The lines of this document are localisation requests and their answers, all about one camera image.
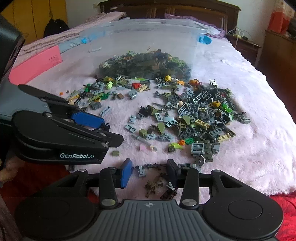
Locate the dark wooden bed headboard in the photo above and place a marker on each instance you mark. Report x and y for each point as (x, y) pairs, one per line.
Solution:
(185, 7)

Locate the dense dark toy brick heap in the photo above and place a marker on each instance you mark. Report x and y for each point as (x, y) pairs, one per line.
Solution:
(148, 63)

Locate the red bed sheet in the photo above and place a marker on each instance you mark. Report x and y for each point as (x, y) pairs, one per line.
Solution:
(286, 215)

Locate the brown wooden cabinet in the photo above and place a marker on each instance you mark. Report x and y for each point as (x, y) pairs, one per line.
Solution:
(277, 51)

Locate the red paper bag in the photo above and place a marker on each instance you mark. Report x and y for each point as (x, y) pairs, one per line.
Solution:
(277, 19)

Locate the black bag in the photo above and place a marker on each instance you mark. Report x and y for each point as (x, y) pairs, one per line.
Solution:
(55, 27)

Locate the toy brick pile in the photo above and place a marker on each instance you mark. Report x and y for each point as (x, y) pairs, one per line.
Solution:
(198, 109)

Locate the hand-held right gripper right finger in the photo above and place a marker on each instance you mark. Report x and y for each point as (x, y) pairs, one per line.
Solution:
(172, 171)

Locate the clear plastic storage bin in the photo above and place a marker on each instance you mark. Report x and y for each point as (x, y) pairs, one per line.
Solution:
(150, 37)

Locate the person's left hand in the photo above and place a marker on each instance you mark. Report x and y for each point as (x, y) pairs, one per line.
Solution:
(10, 171)

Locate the wooden nightstand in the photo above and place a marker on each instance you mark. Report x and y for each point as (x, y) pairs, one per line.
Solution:
(247, 49)

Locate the black toy gun piece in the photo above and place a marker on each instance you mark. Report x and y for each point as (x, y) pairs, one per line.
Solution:
(150, 166)

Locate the yellow wooden wardrobe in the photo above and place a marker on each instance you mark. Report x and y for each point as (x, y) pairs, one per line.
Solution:
(30, 16)

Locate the light blue quilt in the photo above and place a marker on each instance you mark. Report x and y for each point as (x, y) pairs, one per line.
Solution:
(69, 45)

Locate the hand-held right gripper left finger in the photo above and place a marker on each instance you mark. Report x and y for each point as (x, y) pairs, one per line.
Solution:
(126, 172)

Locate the pink cardboard box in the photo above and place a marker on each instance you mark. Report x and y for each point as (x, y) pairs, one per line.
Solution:
(34, 67)

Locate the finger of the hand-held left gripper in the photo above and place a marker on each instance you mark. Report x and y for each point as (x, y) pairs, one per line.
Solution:
(104, 138)
(87, 118)

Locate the pink checked quilt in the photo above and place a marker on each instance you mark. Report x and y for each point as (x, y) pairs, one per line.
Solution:
(57, 34)

